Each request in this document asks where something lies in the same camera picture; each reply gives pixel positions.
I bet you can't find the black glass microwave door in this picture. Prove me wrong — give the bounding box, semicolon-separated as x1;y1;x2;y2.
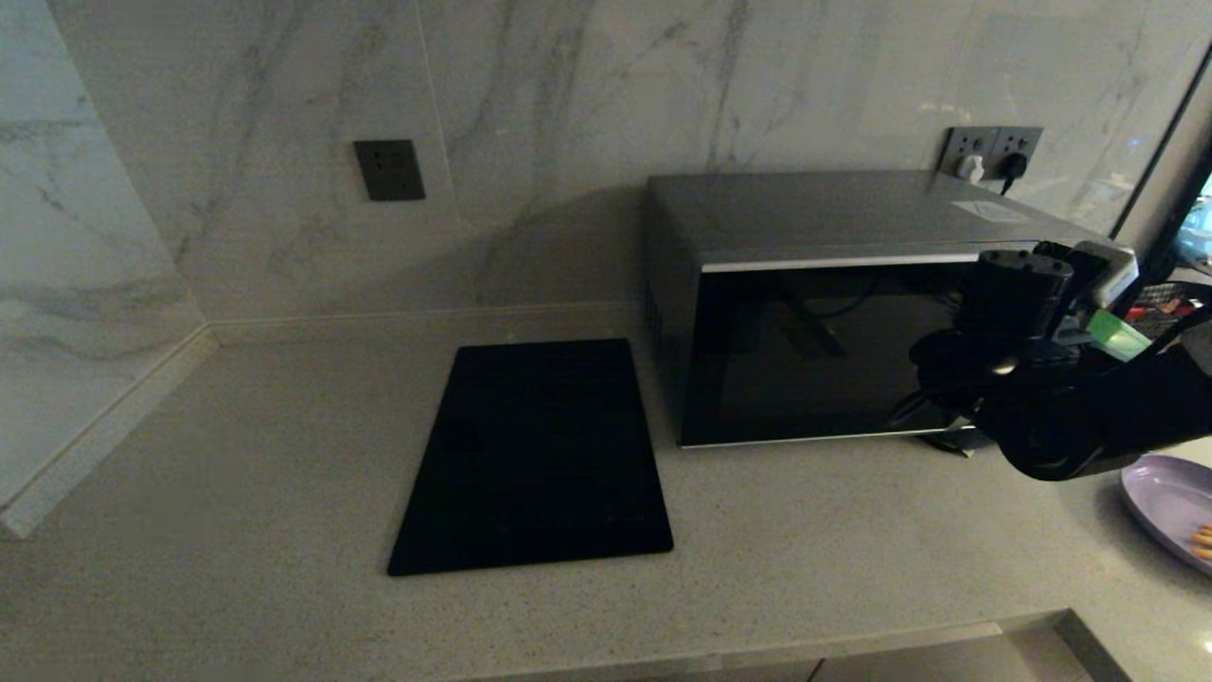
678;254;995;448

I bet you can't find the silver black microwave oven body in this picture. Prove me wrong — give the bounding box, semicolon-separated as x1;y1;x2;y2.
644;170;1137;448

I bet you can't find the purple plate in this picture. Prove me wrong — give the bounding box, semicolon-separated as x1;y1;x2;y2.
1121;455;1212;579

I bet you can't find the green cutting board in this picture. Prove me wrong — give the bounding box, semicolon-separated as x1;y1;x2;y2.
1087;308;1154;363

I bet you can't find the black induction cooktop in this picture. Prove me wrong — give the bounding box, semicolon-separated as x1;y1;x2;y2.
387;338;675;577

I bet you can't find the grey wall socket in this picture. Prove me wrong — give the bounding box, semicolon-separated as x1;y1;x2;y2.
989;127;1043;183
939;127;1000;181

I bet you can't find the black partition frame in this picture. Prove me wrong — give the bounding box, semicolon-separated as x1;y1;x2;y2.
1106;38;1212;314

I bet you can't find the dark single wall socket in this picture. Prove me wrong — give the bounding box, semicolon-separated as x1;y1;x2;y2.
353;140;426;202

